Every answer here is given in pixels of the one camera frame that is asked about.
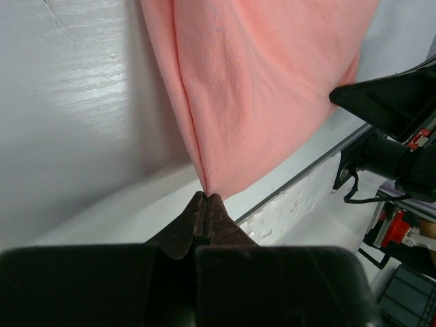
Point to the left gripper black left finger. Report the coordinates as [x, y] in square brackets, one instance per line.
[176, 239]

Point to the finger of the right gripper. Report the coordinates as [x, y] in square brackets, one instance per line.
[399, 105]

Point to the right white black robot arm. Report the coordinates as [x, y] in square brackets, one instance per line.
[400, 144]

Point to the red white clamp fixture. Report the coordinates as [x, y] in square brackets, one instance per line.
[400, 225]

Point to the pink t shirt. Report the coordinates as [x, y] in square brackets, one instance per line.
[249, 80]

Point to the dark grey storage crate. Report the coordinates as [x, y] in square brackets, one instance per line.
[408, 299]

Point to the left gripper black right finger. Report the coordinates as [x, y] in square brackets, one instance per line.
[220, 229]

